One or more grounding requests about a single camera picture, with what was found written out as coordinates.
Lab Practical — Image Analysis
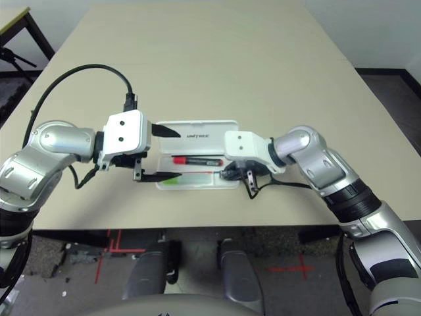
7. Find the grey robot torso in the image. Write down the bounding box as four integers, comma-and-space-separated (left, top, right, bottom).
108, 294, 264, 316

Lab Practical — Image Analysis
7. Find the thick black left camera cable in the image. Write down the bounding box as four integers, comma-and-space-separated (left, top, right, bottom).
28, 64, 138, 145

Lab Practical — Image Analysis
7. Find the grey left robot leg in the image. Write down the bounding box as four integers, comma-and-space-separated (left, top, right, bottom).
123, 242, 180, 302

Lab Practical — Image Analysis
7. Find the black wall baseboard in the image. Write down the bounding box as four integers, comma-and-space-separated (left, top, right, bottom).
355, 67, 421, 76

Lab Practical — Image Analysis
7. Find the black tripod stand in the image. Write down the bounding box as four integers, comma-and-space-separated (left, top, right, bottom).
0, 47, 37, 80

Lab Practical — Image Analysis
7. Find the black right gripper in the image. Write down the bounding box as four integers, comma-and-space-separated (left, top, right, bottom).
220, 159, 264, 194

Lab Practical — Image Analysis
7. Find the grey right robot leg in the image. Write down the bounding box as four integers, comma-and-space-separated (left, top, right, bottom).
218, 238, 264, 302

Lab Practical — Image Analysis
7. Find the thin black left gripper cable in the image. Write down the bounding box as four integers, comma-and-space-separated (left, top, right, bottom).
67, 163, 99, 190

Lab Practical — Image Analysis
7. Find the black marker with red cap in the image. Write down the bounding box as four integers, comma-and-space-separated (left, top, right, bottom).
172, 157, 226, 167

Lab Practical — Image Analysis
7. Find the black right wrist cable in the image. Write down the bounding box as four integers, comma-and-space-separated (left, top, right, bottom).
246, 177, 313, 201

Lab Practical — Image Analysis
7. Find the side table with black frame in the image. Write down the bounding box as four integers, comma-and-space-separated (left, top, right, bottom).
0, 7, 56, 72

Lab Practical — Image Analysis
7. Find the white plastic pencil case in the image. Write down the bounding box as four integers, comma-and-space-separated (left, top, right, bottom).
155, 118, 240, 191

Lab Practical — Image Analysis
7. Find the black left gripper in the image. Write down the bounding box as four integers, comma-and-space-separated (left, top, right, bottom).
112, 122, 183, 183

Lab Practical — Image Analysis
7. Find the grey robot leg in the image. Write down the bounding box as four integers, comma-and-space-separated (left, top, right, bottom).
123, 242, 180, 302
218, 238, 264, 302

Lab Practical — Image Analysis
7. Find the grey foam scrap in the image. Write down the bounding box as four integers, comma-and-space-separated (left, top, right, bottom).
67, 250, 99, 264

